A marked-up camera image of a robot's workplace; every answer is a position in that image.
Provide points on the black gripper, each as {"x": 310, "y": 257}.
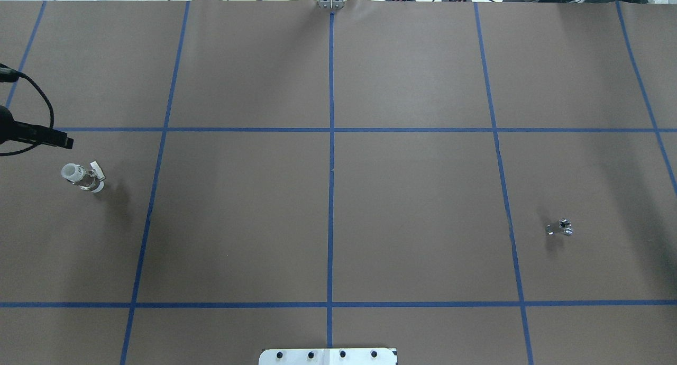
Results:
{"x": 38, "y": 134}

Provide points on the white PPR valve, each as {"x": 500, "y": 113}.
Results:
{"x": 90, "y": 179}

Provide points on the small metal pipe fitting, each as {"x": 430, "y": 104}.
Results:
{"x": 563, "y": 227}

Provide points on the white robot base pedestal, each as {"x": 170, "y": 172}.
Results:
{"x": 330, "y": 356}

